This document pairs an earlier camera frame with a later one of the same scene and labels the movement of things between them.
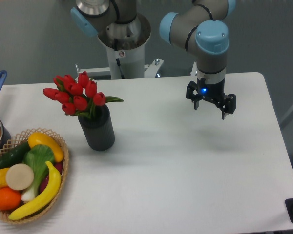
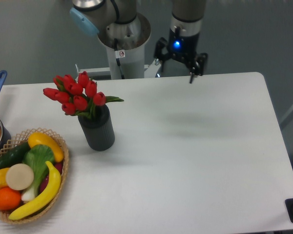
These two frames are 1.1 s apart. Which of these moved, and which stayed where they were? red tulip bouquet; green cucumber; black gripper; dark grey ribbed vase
Moved: black gripper
Stayed: dark grey ribbed vase; red tulip bouquet; green cucumber
